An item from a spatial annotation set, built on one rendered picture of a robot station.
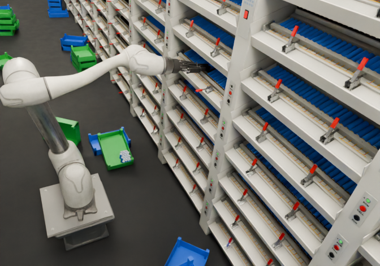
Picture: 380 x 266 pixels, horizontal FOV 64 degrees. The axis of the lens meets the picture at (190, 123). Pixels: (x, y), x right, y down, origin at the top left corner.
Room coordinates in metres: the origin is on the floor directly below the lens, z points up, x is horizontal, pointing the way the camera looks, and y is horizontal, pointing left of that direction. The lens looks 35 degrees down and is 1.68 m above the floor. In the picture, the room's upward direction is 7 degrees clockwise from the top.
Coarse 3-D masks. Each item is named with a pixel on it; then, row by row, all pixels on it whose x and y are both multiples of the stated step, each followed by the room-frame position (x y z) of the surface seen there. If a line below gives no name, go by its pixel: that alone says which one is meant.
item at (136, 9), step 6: (132, 0) 2.36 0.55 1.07; (132, 6) 2.36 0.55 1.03; (138, 6) 2.39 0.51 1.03; (132, 12) 2.37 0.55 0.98; (138, 12) 2.39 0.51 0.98; (132, 24) 2.37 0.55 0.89; (132, 30) 2.37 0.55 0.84; (132, 36) 2.37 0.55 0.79; (138, 36) 2.39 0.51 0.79; (132, 72) 2.37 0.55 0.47; (132, 78) 2.38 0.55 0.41; (138, 78) 2.39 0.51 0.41; (132, 84) 2.38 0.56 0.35; (132, 90) 2.38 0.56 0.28; (132, 96) 2.38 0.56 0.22; (132, 102) 2.38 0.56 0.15; (132, 108) 2.38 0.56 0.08; (132, 114) 2.38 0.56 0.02
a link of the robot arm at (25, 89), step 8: (16, 72) 1.10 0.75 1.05; (24, 72) 1.11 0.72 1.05; (8, 80) 1.06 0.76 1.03; (16, 80) 1.06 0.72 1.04; (24, 80) 1.06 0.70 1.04; (32, 80) 1.07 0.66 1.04; (40, 80) 1.08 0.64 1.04; (0, 88) 1.02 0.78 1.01; (8, 88) 1.01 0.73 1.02; (16, 88) 1.01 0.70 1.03; (24, 88) 1.02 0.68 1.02; (32, 88) 1.03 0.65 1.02; (40, 88) 1.05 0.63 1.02; (0, 96) 0.99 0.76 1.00; (8, 96) 0.99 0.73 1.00; (16, 96) 1.00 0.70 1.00; (24, 96) 1.01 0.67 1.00; (32, 96) 1.02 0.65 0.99; (40, 96) 1.03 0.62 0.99; (48, 96) 1.05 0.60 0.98; (8, 104) 0.99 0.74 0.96; (16, 104) 0.99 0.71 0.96; (24, 104) 1.01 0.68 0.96; (32, 104) 1.02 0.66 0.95
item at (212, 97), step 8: (176, 48) 1.79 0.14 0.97; (184, 48) 1.82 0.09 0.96; (176, 56) 1.78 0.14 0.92; (184, 72) 1.60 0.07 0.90; (192, 80) 1.51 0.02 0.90; (200, 80) 1.50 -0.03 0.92; (200, 88) 1.43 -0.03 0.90; (208, 96) 1.36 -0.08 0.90; (216, 96) 1.35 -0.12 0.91; (216, 104) 1.29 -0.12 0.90
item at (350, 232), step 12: (372, 168) 0.65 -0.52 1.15; (360, 180) 0.66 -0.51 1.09; (372, 180) 0.63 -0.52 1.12; (360, 192) 0.64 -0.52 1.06; (372, 192) 0.62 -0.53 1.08; (348, 204) 0.65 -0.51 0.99; (348, 216) 0.63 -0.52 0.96; (372, 216) 0.59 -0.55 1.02; (336, 228) 0.64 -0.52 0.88; (348, 228) 0.62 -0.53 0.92; (360, 228) 0.60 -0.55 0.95; (372, 228) 0.58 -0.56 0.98; (324, 240) 0.65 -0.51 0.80; (348, 240) 0.60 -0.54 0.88; (360, 240) 0.58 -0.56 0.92; (324, 252) 0.64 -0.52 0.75; (348, 252) 0.59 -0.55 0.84; (312, 264) 0.65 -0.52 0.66; (324, 264) 0.62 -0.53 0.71; (336, 264) 0.59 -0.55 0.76; (348, 264) 0.59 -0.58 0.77
